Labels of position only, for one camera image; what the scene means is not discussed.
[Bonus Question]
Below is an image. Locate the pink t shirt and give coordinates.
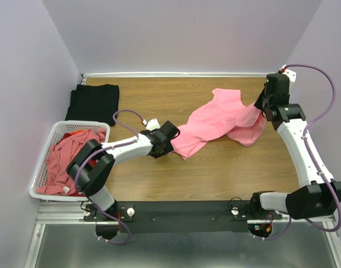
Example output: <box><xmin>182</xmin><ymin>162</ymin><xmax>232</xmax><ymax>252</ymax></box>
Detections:
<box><xmin>172</xmin><ymin>88</ymin><xmax>265</xmax><ymax>159</ymax></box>

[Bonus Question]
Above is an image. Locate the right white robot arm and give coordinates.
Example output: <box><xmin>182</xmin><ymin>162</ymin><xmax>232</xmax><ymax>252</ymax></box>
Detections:
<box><xmin>249</xmin><ymin>70</ymin><xmax>341</xmax><ymax>219</ymax></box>

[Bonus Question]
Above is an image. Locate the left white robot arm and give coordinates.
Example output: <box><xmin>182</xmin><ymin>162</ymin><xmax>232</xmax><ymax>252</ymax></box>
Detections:
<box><xmin>66</xmin><ymin>121</ymin><xmax>181</xmax><ymax>221</ymax></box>

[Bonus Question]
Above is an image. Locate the red t shirt in basket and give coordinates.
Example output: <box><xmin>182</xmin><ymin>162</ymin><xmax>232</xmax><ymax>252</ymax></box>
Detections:
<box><xmin>58</xmin><ymin>130</ymin><xmax>93</xmax><ymax>196</ymax></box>

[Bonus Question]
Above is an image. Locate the folded black t shirt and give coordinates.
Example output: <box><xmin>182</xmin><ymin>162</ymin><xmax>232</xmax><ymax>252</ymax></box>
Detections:
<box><xmin>65</xmin><ymin>84</ymin><xmax>120</xmax><ymax>126</ymax></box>

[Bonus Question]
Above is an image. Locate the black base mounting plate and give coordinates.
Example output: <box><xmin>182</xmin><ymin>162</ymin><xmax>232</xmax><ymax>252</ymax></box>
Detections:
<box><xmin>83</xmin><ymin>200</ymin><xmax>283</xmax><ymax>235</ymax></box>

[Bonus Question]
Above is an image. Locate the white plastic laundry basket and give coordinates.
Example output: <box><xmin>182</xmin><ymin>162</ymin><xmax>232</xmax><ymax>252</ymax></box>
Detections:
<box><xmin>29</xmin><ymin>121</ymin><xmax>110</xmax><ymax>202</ymax></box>

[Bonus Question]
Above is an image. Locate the salmon t shirt in basket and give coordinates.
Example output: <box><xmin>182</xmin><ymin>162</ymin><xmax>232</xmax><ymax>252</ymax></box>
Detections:
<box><xmin>37</xmin><ymin>128</ymin><xmax>106</xmax><ymax>197</ymax></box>

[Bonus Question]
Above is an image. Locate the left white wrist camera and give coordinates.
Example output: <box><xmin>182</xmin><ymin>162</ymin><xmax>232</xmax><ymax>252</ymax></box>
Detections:
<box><xmin>142</xmin><ymin>118</ymin><xmax>160</xmax><ymax>131</ymax></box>

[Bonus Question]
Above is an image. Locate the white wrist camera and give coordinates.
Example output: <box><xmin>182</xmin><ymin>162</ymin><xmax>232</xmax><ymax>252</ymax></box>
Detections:
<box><xmin>142</xmin><ymin>118</ymin><xmax>160</xmax><ymax>131</ymax></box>
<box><xmin>278</xmin><ymin>65</ymin><xmax>297</xmax><ymax>84</ymax></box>

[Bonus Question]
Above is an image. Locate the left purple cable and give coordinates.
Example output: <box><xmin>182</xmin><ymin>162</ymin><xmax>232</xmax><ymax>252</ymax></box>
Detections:
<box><xmin>74</xmin><ymin>109</ymin><xmax>149</xmax><ymax>246</ymax></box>

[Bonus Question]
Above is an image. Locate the purple cable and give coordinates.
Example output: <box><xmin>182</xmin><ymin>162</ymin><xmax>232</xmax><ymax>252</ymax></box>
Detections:
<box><xmin>74</xmin><ymin>109</ymin><xmax>149</xmax><ymax>246</ymax></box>
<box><xmin>253</xmin><ymin>64</ymin><xmax>341</xmax><ymax>241</ymax></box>

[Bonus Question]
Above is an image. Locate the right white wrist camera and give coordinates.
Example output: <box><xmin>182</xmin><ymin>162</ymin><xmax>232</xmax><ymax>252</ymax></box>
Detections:
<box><xmin>278</xmin><ymin>65</ymin><xmax>297</xmax><ymax>84</ymax></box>

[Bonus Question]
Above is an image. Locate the aluminium frame rail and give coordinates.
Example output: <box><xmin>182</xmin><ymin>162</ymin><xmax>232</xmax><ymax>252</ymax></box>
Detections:
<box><xmin>82</xmin><ymin>71</ymin><xmax>268</xmax><ymax>79</ymax></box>

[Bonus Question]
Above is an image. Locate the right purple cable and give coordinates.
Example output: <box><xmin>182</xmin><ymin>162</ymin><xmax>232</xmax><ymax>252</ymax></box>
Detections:
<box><xmin>253</xmin><ymin>64</ymin><xmax>341</xmax><ymax>241</ymax></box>

